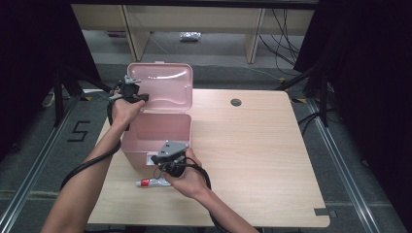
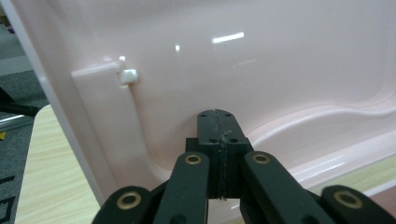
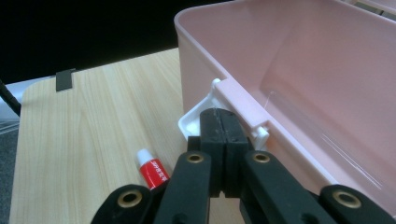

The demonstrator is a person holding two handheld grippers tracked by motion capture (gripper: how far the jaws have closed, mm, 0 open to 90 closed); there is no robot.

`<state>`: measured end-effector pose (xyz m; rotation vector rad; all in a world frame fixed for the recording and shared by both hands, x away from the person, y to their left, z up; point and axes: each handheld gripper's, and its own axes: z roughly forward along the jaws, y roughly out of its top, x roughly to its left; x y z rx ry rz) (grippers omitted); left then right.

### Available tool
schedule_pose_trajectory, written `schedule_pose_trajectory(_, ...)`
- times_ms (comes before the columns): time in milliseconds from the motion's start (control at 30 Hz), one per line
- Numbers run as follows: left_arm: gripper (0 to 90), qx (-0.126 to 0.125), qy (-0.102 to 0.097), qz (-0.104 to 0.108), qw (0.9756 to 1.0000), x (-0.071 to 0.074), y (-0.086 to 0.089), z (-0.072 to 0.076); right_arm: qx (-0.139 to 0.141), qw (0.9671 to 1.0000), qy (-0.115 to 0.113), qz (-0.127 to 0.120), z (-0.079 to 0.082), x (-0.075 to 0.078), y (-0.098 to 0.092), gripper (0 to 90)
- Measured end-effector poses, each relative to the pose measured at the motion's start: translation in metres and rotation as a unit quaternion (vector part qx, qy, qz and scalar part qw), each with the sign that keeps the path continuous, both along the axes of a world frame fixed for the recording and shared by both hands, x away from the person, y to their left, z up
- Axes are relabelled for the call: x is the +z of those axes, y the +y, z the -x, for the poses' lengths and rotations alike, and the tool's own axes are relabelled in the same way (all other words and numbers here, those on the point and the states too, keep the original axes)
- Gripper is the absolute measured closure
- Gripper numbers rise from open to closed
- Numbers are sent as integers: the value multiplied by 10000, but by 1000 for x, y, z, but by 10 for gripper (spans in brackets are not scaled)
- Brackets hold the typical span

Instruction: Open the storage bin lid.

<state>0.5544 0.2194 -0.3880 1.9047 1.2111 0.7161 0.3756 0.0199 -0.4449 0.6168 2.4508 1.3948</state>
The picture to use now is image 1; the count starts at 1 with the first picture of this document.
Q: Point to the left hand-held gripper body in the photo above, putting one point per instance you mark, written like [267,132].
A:
[131,90]

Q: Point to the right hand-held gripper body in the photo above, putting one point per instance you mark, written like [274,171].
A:
[171,149]

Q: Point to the red and white tube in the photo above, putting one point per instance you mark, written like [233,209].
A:
[145,183]

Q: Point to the person's left hand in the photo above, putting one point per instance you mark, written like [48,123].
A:
[123,111]

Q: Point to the person's right hand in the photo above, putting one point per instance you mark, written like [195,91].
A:
[191,184]

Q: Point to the yellow black floor tape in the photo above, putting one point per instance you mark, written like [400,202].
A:
[85,98]
[298,100]

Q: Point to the small dark flat object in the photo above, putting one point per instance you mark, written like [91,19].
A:
[116,34]

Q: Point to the black metal stand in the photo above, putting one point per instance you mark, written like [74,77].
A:
[323,103]
[59,103]

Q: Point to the crumpled silver foil packet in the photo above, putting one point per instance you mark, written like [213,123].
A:
[190,36]

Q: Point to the round grey table grommet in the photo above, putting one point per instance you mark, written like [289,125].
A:
[235,102]

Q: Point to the white floor object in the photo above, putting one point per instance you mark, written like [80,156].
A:
[49,100]

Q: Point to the beige wooden desk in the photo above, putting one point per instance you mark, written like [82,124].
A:
[194,19]

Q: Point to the black curtain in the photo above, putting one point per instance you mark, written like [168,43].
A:
[29,64]
[372,81]

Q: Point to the aluminium floor rail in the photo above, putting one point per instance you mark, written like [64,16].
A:
[343,174]
[35,168]

